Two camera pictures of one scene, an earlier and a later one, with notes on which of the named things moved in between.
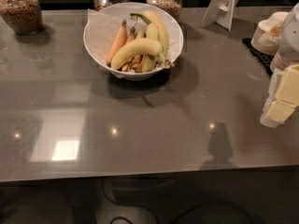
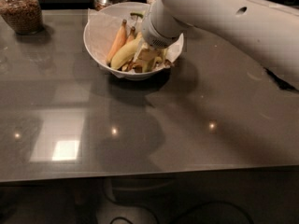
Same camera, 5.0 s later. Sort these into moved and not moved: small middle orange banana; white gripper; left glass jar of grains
Moved: white gripper
Not moved: left glass jar of grains; small middle orange banana
